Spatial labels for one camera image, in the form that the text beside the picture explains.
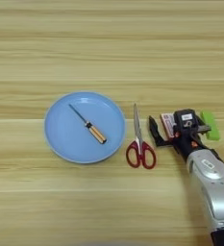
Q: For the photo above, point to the round light blue plate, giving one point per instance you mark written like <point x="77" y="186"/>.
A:
<point x="68" y="134"/>

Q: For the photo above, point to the black box with white label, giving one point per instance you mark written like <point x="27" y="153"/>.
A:
<point x="185" y="118"/>

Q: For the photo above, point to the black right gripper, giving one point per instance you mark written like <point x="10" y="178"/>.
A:
<point x="187" y="144"/>

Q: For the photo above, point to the green rectangular block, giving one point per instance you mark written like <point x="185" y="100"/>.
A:
<point x="211" y="126"/>

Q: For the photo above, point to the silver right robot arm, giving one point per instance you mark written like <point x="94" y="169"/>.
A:
<point x="212" y="185"/>

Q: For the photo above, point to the white and red small box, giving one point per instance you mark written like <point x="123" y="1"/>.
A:
<point x="168" y="125"/>

